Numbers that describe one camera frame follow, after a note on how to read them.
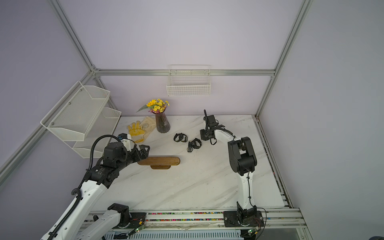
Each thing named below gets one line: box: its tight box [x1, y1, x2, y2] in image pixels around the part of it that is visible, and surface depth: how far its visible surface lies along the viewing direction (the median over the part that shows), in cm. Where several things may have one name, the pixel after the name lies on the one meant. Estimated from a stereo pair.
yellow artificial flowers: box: [136, 98, 170, 114], surface depth 95 cm
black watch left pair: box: [173, 132, 188, 143], surface depth 106 cm
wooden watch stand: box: [137, 156, 181, 170], surface depth 88 cm
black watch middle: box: [187, 138, 202, 153], surface depth 103 cm
